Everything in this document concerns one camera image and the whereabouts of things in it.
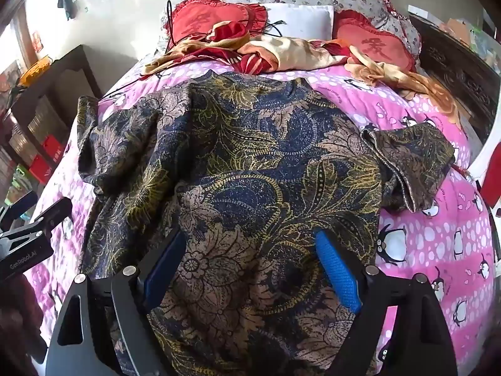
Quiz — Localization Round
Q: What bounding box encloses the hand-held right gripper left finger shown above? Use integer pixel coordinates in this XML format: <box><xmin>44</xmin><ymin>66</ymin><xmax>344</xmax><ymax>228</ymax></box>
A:
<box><xmin>46</xmin><ymin>225</ymin><xmax>186</xmax><ymax>376</ymax></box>

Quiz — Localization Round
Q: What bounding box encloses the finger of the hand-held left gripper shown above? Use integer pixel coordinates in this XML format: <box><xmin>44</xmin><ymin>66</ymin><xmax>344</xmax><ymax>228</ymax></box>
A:
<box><xmin>0</xmin><ymin>197</ymin><xmax>74</xmax><ymax>243</ymax></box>
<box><xmin>0</xmin><ymin>191</ymin><xmax>37</xmax><ymax>224</ymax></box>

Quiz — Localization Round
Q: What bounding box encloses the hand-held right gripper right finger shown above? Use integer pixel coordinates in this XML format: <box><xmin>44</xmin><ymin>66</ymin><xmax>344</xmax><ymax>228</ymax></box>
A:
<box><xmin>314</xmin><ymin>229</ymin><xmax>458</xmax><ymax>376</ymax></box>

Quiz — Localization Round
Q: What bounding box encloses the dark floral patterned shirt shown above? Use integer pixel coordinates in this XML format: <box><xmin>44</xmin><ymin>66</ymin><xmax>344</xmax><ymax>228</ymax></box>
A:
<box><xmin>76</xmin><ymin>70</ymin><xmax>457</xmax><ymax>376</ymax></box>

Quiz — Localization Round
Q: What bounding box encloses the red box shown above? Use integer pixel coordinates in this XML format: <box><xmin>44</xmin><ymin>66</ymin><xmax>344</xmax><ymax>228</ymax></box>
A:
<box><xmin>39</xmin><ymin>135</ymin><xmax>65</xmax><ymax>163</ymax></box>
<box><xmin>27</xmin><ymin>154</ymin><xmax>55</xmax><ymax>185</ymax></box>

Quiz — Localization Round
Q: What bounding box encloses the pink penguin print bedsheet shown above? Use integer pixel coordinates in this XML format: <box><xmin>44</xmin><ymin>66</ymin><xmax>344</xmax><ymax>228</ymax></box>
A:
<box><xmin>23</xmin><ymin>57</ymin><xmax>499</xmax><ymax>376</ymax></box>

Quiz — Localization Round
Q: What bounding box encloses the yellow object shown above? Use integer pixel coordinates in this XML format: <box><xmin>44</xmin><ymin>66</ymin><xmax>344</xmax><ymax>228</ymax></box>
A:
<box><xmin>19</xmin><ymin>58</ymin><xmax>53</xmax><ymax>87</ymax></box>

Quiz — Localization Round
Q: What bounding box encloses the dark wooden shelf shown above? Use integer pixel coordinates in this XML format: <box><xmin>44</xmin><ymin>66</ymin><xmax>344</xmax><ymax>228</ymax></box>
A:
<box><xmin>0</xmin><ymin>45</ymin><xmax>102</xmax><ymax>204</ymax></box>

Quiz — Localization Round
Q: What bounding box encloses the red and white cloth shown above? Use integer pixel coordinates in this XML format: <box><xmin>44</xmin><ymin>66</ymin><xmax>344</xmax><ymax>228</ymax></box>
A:
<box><xmin>467</xmin><ymin>117</ymin><xmax>501</xmax><ymax>181</ymax></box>

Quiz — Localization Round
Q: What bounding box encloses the gold and red blanket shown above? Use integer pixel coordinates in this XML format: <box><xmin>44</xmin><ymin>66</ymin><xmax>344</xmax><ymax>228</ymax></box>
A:
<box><xmin>143</xmin><ymin>21</ymin><xmax>462</xmax><ymax>126</ymax></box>

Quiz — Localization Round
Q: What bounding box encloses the red heart-shaped pillow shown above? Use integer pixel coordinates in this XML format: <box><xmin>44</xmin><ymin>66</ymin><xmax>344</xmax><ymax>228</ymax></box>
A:
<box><xmin>168</xmin><ymin>0</ymin><xmax>269</xmax><ymax>45</ymax></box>
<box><xmin>333</xmin><ymin>8</ymin><xmax>417</xmax><ymax>73</ymax></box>

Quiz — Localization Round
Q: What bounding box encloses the dark carved wooden headboard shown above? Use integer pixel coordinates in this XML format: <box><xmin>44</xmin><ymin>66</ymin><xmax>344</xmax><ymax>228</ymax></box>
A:
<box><xmin>409</xmin><ymin>13</ymin><xmax>501</xmax><ymax>142</ymax></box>

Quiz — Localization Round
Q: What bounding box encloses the white pillow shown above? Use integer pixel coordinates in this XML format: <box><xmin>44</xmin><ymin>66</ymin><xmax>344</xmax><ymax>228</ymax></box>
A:
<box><xmin>260</xmin><ymin>3</ymin><xmax>335</xmax><ymax>42</ymax></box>

